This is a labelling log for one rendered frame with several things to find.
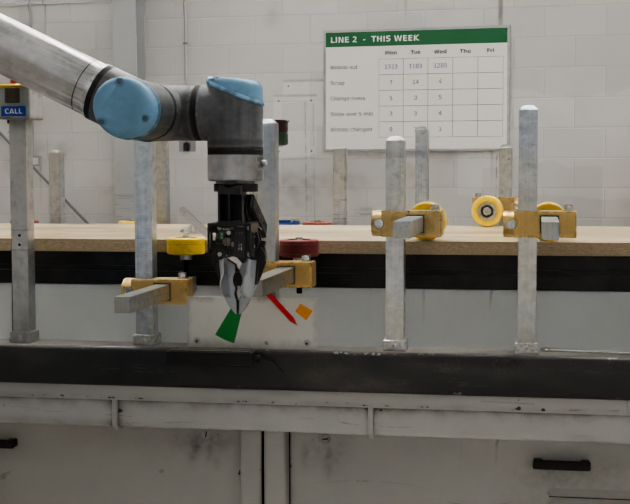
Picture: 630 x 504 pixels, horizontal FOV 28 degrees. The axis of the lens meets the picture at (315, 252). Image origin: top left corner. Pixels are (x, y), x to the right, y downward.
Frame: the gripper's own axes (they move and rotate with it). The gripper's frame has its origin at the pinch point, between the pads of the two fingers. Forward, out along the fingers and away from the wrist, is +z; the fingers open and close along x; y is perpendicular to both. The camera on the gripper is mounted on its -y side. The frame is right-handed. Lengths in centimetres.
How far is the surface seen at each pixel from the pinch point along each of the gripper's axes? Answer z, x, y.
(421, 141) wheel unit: -30, 19, -148
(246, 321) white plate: 7.4, -7.1, -38.5
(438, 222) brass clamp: -12.2, 30.2, -37.7
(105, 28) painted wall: -136, -285, -789
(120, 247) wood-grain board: -5, -40, -60
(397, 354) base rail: 12.9, 22.7, -36.6
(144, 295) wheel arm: 1.0, -22.9, -22.9
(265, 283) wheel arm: -2.5, 1.9, -12.8
